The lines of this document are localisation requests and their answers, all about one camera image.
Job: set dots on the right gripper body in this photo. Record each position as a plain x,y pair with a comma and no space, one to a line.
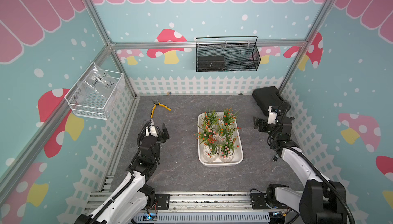
267,128

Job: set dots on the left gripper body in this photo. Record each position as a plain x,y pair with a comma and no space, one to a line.
161,139

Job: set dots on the orange flower pot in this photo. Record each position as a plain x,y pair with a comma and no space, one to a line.
226,132
210,119
229,117

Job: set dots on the pink flower pot twine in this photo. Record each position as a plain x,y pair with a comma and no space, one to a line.
207,135

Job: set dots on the pink flower pot back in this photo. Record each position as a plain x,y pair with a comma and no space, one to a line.
227,150

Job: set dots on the red flower pot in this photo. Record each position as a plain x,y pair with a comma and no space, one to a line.
211,151

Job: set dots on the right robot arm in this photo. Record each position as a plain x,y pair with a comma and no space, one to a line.
322,200

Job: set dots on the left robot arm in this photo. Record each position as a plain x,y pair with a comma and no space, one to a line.
133,194

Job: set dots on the white storage tray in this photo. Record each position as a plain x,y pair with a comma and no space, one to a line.
219,142

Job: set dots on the black box in basket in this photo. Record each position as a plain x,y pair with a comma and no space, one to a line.
210,64

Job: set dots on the black tool case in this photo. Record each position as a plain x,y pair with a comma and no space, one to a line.
267,96

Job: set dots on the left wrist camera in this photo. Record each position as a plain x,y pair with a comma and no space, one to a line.
151,131

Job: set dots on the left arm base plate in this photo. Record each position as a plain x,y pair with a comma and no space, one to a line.
158,202

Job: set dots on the clear acrylic wall box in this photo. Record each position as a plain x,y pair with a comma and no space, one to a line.
95,94

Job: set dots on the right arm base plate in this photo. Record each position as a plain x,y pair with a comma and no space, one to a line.
258,202

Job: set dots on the black wire wall basket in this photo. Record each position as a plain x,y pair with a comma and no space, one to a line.
240,52

